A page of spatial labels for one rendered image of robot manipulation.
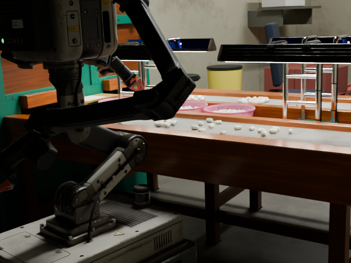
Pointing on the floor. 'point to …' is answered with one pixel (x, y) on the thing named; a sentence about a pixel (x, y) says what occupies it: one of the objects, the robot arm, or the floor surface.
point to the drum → (224, 76)
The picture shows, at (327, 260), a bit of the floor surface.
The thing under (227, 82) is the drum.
